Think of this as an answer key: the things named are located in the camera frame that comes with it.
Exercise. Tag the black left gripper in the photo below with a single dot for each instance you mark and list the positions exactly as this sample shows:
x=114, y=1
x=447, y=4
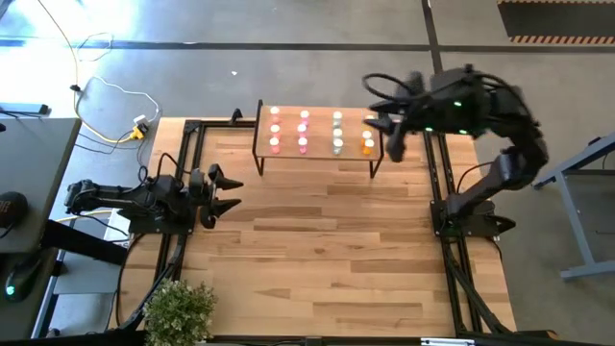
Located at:
x=199, y=192

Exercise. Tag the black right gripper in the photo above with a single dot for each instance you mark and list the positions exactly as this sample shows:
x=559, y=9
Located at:
x=451, y=103

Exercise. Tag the amber pill bottle white cap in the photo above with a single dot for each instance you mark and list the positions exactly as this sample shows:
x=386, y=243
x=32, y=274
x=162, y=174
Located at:
x=369, y=145
x=366, y=134
x=368, y=118

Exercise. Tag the teal pill bottle white cap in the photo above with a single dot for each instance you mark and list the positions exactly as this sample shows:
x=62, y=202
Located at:
x=337, y=132
x=337, y=117
x=337, y=145

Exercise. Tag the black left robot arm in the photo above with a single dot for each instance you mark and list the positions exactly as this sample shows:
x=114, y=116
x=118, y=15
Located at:
x=125, y=197

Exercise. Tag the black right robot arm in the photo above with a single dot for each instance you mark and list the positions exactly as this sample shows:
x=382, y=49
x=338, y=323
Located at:
x=480, y=192

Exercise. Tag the white adapter yellow plug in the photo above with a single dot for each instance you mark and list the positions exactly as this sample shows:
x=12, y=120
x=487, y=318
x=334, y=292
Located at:
x=139, y=126

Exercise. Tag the potted green plant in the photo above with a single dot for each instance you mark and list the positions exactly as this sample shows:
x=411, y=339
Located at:
x=178, y=312

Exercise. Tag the black desk leg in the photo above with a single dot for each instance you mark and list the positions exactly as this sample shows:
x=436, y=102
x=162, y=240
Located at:
x=81, y=242

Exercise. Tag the black mat hazard stripes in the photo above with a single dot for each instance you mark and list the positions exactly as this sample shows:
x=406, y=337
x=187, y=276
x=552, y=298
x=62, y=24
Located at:
x=557, y=19

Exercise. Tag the grey desk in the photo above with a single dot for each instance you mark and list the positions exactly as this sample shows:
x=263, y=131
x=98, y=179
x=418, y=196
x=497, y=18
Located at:
x=29, y=154

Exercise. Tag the grey-blue metal stand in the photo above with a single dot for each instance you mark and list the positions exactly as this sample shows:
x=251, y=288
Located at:
x=576, y=221

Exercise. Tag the black round object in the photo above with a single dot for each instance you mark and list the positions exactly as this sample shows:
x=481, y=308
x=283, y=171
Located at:
x=9, y=209

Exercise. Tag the grey flat device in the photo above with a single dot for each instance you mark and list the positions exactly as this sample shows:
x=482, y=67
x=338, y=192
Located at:
x=24, y=109

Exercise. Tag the black computer mouse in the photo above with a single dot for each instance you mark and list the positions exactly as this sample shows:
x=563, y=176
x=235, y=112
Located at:
x=19, y=281

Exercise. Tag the silver aluminium bar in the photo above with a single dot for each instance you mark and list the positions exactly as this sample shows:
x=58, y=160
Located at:
x=447, y=342

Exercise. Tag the black aluminium table frame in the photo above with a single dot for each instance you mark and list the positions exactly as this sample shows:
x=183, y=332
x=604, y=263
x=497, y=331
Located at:
x=191, y=126

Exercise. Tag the wooden shelf black metal frame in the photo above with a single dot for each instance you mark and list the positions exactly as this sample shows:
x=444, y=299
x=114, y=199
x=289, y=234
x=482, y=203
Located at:
x=319, y=125

